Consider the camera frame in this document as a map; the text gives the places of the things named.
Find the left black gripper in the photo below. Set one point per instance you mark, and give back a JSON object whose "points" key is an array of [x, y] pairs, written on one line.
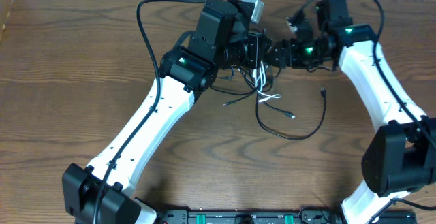
{"points": [[257, 49]]}

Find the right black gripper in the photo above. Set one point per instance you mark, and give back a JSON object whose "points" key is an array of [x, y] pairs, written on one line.
{"points": [[284, 54]]}

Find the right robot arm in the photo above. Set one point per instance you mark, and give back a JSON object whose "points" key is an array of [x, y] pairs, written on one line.
{"points": [[401, 157]]}

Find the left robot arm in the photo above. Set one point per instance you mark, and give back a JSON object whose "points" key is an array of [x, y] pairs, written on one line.
{"points": [[102, 191]]}

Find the wooden board at edge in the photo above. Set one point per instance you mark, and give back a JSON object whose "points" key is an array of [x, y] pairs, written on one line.
{"points": [[6, 6]]}

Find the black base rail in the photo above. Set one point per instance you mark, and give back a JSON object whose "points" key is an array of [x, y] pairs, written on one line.
{"points": [[308, 214]]}

